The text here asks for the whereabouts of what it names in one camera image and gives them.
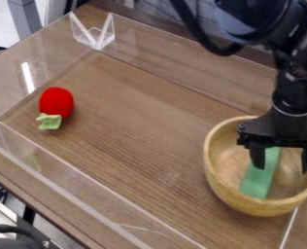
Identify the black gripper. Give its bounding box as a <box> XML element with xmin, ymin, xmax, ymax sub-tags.
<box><xmin>236</xmin><ymin>108</ymin><xmax>307</xmax><ymax>172</ymax></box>

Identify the green rectangular block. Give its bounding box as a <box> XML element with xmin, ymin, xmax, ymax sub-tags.
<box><xmin>239</xmin><ymin>147</ymin><xmax>282</xmax><ymax>199</ymax></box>

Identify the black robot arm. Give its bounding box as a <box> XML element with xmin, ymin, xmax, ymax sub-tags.
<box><xmin>215</xmin><ymin>0</ymin><xmax>307</xmax><ymax>172</ymax></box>

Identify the brown wooden bowl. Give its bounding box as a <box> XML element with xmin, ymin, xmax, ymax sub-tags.
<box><xmin>203</xmin><ymin>116</ymin><xmax>307</xmax><ymax>217</ymax></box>

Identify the red plush strawberry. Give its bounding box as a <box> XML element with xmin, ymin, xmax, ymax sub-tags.
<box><xmin>37</xmin><ymin>87</ymin><xmax>75</xmax><ymax>130</ymax></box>

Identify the black equipment under table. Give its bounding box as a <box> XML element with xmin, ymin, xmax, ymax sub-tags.
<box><xmin>0</xmin><ymin>221</ymin><xmax>65</xmax><ymax>249</ymax></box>

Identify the black cable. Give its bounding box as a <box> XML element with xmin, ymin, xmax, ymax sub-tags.
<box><xmin>169</xmin><ymin>0</ymin><xmax>246</xmax><ymax>56</ymax></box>

